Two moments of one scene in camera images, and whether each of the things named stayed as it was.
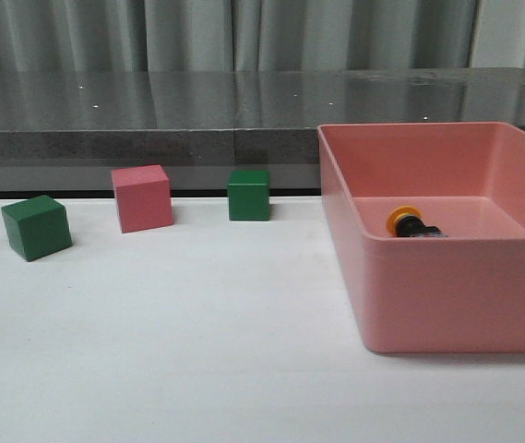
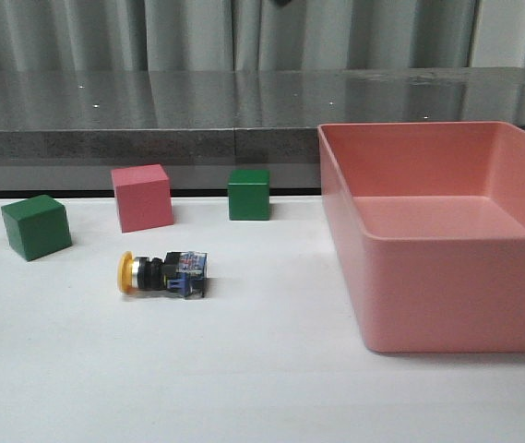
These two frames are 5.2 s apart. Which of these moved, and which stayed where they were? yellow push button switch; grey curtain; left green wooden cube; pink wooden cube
Moved: yellow push button switch
Stayed: grey curtain; pink wooden cube; left green wooden cube
